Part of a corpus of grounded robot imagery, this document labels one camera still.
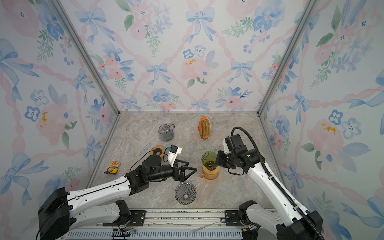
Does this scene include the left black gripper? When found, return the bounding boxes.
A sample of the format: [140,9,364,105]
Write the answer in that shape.
[147,159,196,184]

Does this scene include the green glass dripper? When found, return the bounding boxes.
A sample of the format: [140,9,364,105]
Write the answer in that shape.
[202,151,218,171]

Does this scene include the orange glass carafe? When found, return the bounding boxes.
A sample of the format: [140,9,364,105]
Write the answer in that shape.
[200,166,220,180]

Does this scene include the orange coffee filter packet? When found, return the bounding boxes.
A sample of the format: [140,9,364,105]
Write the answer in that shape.
[198,117,211,141]

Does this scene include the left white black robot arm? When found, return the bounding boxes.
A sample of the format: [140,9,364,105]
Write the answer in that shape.
[36,155,197,240]

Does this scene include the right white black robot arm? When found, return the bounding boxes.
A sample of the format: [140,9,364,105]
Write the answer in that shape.
[216,135,323,240]

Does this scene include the clear grey glass dripper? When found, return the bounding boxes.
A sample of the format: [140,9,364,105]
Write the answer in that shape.
[175,182,197,205]

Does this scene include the clear grey glass pitcher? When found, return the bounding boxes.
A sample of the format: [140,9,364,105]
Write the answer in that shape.
[158,124,175,142]

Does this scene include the small orange yellow toy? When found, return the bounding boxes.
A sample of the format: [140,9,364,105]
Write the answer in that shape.
[104,161,121,175]

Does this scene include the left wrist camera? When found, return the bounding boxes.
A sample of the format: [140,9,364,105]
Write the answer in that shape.
[167,145,182,167]

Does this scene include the left wooden dripper ring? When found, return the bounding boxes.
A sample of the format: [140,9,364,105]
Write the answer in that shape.
[149,145,168,157]

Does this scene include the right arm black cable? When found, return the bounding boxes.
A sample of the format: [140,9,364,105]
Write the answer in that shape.
[230,126,326,240]

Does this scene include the aluminium frame rail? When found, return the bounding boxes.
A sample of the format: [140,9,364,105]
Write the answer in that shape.
[56,208,310,240]

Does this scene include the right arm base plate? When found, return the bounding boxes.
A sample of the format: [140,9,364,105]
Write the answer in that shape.
[222,210,250,227]

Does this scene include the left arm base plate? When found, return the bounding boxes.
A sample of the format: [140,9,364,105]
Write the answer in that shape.
[103,210,147,227]

